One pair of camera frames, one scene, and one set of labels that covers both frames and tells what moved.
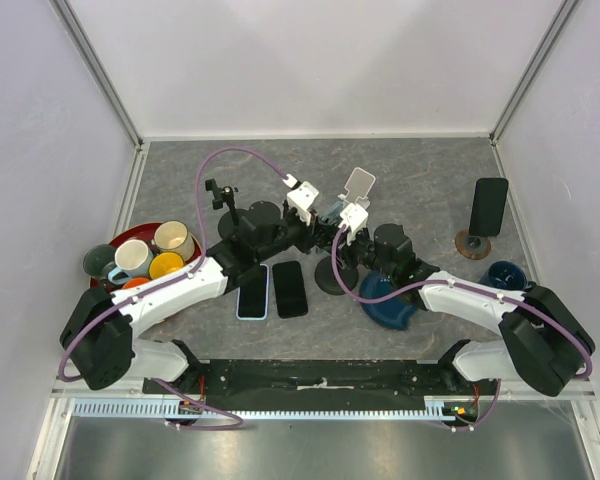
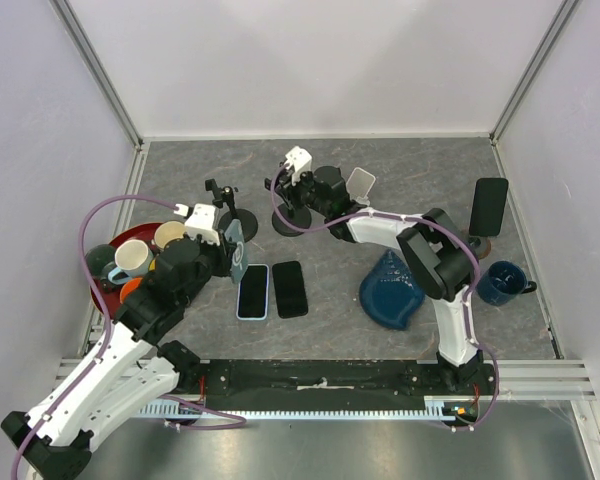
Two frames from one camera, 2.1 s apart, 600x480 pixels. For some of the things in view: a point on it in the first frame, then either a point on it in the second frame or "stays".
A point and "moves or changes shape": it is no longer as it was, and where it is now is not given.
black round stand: (325, 278) moves or changes shape
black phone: (289, 289) stays
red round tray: (145, 233) stays
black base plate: (316, 385) stays
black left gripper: (309, 234) -> (223, 252)
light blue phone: (252, 296) stays
